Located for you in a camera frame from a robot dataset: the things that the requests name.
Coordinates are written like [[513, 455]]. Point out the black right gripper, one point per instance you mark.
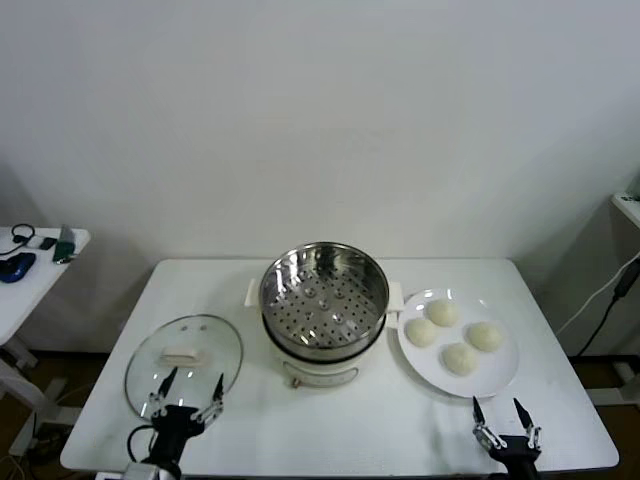
[[517, 450]]

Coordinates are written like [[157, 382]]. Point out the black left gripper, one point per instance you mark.
[[177, 425]]

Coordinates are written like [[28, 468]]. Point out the white steamed baozi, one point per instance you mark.
[[484, 335], [421, 332], [460, 358], [442, 313]]

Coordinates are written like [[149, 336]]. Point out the steel perforated steamer basket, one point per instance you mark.
[[325, 280]]

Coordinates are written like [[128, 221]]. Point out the white round plate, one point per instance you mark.
[[480, 375]]

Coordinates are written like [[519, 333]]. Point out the white table base foot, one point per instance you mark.
[[615, 396], [56, 389]]

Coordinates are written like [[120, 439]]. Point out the white side table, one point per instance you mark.
[[45, 295]]

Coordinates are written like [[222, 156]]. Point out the green and grey tool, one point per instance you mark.
[[62, 250]]

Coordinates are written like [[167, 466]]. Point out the small black item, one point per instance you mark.
[[47, 244]]

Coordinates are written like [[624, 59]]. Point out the blue rounded device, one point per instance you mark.
[[15, 267]]

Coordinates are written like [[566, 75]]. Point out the white shelf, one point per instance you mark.
[[627, 210]]

